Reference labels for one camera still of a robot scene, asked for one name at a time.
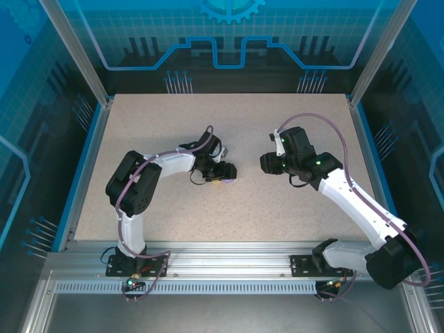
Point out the aluminium frame post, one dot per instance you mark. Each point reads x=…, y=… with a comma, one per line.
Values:
x=76, y=48
x=381, y=48

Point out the small LED connector board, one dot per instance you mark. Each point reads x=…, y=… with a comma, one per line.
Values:
x=133, y=282
x=334, y=283

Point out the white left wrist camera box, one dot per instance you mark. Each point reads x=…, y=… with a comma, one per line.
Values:
x=224, y=152

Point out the purple earbud charging case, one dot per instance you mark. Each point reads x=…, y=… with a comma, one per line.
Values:
x=227, y=180

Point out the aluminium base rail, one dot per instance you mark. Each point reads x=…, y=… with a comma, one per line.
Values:
x=225, y=258

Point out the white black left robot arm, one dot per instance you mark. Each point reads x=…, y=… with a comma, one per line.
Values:
x=166, y=163

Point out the grey metal tray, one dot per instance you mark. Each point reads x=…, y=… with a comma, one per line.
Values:
x=222, y=314

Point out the blue table edge strip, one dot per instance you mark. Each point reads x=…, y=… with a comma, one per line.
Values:
x=79, y=173
x=380, y=173

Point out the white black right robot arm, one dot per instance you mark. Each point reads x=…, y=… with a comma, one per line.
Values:
x=350, y=204

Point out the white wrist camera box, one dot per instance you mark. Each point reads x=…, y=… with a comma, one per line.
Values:
x=278, y=147
x=224, y=152

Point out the aluminium side frame rail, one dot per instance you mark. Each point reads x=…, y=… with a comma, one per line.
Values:
x=93, y=156
x=367, y=156

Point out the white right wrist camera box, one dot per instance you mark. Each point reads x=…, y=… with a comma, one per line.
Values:
x=278, y=147

